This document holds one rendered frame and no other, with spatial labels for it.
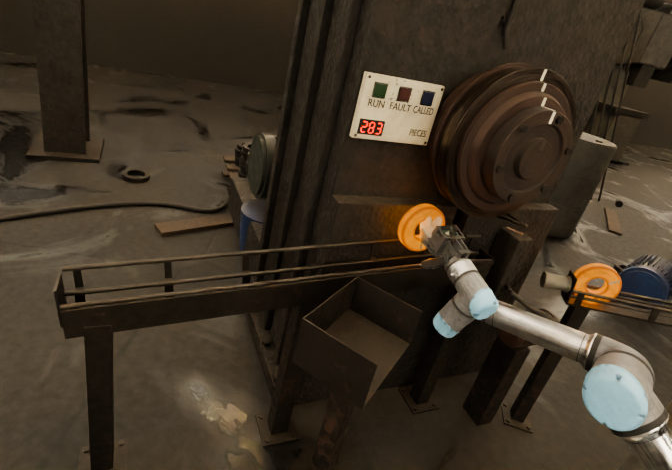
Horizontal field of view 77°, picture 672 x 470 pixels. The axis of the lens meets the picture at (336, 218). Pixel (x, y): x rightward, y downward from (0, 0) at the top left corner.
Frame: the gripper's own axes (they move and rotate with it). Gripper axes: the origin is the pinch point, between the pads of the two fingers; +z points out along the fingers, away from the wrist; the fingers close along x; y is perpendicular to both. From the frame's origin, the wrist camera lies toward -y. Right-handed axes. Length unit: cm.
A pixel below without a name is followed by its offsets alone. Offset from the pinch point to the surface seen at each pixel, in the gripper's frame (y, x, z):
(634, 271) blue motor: -69, -215, 22
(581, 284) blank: -11, -62, -22
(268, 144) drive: -49, 18, 113
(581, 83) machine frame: 43, -57, 23
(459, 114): 33.5, 0.1, 8.2
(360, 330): -17.5, 25.5, -24.6
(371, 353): -15.8, 26.0, -32.6
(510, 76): 46.1, -10.0, 8.4
